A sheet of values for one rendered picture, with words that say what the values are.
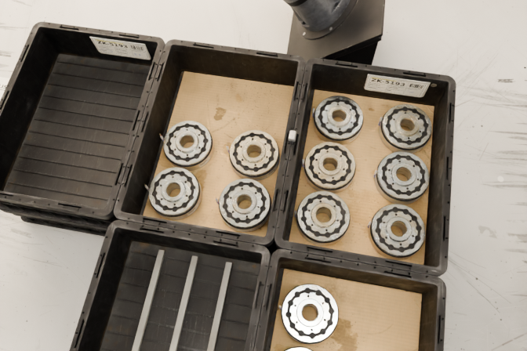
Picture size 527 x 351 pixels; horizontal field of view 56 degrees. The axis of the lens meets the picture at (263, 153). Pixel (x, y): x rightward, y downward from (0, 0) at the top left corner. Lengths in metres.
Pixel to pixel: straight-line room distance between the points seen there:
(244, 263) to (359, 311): 0.23
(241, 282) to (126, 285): 0.22
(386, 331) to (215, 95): 0.60
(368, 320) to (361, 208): 0.21
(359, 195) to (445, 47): 0.53
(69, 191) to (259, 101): 0.45
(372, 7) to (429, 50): 0.29
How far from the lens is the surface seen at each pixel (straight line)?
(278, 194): 0.91
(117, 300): 1.03
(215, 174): 1.04
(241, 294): 0.98
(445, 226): 0.94
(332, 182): 1.00
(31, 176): 1.17
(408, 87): 1.08
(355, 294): 0.98
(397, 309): 0.99
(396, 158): 1.04
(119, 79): 1.20
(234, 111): 1.10
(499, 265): 1.20
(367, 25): 1.12
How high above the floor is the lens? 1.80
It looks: 67 degrees down
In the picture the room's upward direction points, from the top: 7 degrees counter-clockwise
